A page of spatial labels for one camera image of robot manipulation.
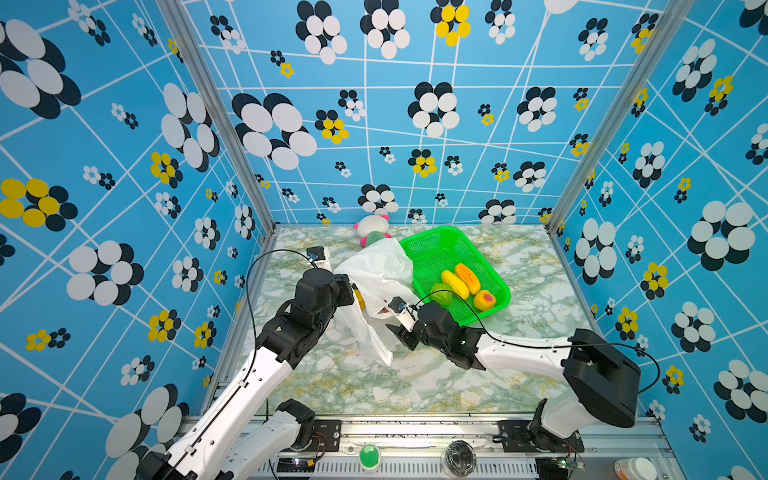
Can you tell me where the yellow lemon fruit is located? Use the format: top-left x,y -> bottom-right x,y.
441,270 -> 470,300

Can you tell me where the yellow red peach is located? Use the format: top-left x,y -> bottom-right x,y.
473,290 -> 497,312

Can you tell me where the white plastic bag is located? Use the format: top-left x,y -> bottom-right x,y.
334,238 -> 417,367

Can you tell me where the green lime fruit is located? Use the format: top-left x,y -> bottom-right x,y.
429,282 -> 454,308

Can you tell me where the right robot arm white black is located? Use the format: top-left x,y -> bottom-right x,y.
388,297 -> 641,451

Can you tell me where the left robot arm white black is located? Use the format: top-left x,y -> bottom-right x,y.
136,268 -> 356,479

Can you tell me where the green plastic mesh basket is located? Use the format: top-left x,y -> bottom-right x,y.
400,226 -> 511,326

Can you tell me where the pink white plush toy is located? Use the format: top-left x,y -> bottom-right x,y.
353,214 -> 391,247

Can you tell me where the green push button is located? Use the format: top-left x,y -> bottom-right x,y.
358,444 -> 382,471

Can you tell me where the round silver knob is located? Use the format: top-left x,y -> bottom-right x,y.
441,440 -> 477,479

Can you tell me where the white orange container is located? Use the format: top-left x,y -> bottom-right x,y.
614,457 -> 658,480

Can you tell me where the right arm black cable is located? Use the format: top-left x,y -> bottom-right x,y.
413,289 -> 662,396

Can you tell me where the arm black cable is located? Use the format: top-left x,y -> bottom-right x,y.
244,248 -> 313,421
413,289 -> 662,396

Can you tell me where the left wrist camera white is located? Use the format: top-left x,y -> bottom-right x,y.
306,246 -> 332,271

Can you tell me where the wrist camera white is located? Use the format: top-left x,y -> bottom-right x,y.
388,296 -> 418,332
306,246 -> 332,271

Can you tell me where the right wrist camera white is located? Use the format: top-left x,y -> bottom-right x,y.
388,296 -> 418,332

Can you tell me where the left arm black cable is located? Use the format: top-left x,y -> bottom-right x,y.
244,248 -> 313,421

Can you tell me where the aluminium front rail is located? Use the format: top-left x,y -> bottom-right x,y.
254,413 -> 684,479

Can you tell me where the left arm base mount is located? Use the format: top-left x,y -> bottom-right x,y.
274,399 -> 342,453

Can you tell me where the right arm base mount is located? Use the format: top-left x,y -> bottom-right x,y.
492,399 -> 584,454

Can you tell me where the aluminium frame post left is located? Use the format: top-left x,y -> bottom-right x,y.
158,0 -> 276,238

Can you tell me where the aluminium frame post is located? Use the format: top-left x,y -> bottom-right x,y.
158,0 -> 276,238
547,0 -> 695,236

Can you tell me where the aluminium frame post right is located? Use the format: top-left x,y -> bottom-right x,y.
547,0 -> 695,236

